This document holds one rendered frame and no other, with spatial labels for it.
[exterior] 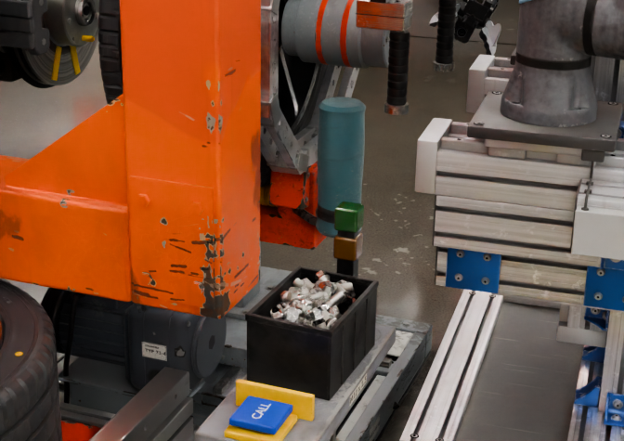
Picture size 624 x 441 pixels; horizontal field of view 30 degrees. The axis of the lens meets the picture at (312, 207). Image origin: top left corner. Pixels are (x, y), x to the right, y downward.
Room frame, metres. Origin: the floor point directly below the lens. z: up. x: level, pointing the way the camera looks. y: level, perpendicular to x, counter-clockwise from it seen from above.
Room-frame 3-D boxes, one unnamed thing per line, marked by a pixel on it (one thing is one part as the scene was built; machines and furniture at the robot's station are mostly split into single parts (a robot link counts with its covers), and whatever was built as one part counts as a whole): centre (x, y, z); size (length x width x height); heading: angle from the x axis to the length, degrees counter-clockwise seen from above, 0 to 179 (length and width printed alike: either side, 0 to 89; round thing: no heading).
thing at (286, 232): (2.28, 0.05, 0.48); 0.16 x 0.12 x 0.17; 70
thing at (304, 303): (1.63, -0.01, 0.51); 0.20 x 0.14 x 0.13; 157
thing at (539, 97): (1.79, -0.37, 0.87); 0.15 x 0.15 x 0.10
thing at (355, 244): (1.78, -0.06, 0.59); 0.04 x 0.04 x 0.04; 70
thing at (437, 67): (2.34, -0.27, 0.83); 0.04 x 0.04 x 0.16
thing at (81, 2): (2.38, 0.48, 0.85); 0.06 x 0.02 x 0.06; 160
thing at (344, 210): (1.78, -0.06, 0.64); 0.04 x 0.04 x 0.04; 70
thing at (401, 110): (2.02, -0.15, 0.83); 0.04 x 0.04 x 0.16
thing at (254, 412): (1.43, 0.07, 0.47); 0.07 x 0.07 x 0.02; 70
